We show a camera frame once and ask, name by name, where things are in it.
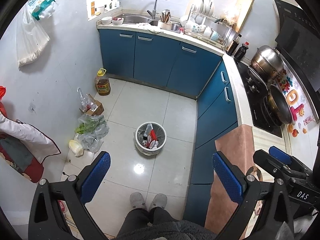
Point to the metal dish rack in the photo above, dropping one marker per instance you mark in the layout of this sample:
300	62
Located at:
220	23

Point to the dark bottle with red cap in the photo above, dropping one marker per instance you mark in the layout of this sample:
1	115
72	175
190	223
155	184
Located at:
241	52

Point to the person's legs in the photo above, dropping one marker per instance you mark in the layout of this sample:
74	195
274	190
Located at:
147	220

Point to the black gas stove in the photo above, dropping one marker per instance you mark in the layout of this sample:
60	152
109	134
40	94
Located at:
257	112

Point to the chopstick holder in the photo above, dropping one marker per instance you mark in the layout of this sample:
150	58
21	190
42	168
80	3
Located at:
166	23

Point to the plastic bag of greens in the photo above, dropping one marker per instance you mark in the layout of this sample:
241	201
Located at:
92	130

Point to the white bowl with purple food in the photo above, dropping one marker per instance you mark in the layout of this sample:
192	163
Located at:
117	21

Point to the steel sink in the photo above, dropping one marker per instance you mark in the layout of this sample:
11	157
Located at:
135	18

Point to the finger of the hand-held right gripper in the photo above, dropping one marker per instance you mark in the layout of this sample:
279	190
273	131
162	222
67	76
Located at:
280	153

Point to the colourful wall sticker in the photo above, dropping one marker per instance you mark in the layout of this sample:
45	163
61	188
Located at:
300	105

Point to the steel pot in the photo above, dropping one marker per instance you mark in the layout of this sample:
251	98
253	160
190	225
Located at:
267	60

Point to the wooden cutting board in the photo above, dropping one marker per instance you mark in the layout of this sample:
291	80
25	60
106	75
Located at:
243	12

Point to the white trash bin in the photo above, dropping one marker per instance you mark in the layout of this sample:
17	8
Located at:
140	145

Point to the green white tissue pack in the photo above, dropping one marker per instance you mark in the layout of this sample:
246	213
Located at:
41	1

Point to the stack of white plates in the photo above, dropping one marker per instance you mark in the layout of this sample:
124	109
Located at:
203	5

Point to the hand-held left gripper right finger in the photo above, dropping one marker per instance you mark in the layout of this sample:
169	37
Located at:
227	177

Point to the clear plastic bag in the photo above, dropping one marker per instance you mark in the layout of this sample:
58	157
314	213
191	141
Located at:
85	100

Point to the white dish cloth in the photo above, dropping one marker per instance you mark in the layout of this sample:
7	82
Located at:
152	28

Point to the cooking oil bottle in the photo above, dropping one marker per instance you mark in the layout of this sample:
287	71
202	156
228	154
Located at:
102	85

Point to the small cardboard box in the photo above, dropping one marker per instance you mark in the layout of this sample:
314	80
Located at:
97	107

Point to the napa cabbage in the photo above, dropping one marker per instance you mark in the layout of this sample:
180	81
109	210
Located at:
76	148

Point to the blue kitchen cabinet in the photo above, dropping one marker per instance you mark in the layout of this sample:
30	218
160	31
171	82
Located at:
215	115
155	60

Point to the grey fleece robe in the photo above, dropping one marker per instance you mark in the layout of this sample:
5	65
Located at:
180	231

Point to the cat print tablecloth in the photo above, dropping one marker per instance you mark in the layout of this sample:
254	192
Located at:
235	140

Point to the dark soy sauce bottle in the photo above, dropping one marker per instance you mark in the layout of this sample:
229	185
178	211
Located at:
233	46

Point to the chrome faucet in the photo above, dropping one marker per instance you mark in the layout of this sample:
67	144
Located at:
153	10

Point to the dark wok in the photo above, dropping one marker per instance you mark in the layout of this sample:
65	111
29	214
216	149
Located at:
278	105

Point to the grey slipper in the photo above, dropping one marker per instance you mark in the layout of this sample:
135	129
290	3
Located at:
158	201
138	201

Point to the steel cup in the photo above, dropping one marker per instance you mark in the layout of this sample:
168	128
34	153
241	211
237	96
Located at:
176	27

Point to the white plastic bag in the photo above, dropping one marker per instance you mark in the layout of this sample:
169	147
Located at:
31	42

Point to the red white apron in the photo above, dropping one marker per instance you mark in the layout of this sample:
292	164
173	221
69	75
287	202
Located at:
25	140

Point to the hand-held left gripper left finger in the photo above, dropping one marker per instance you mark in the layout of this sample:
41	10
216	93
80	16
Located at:
96	177

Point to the black range hood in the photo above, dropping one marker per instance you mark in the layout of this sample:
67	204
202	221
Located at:
297	37

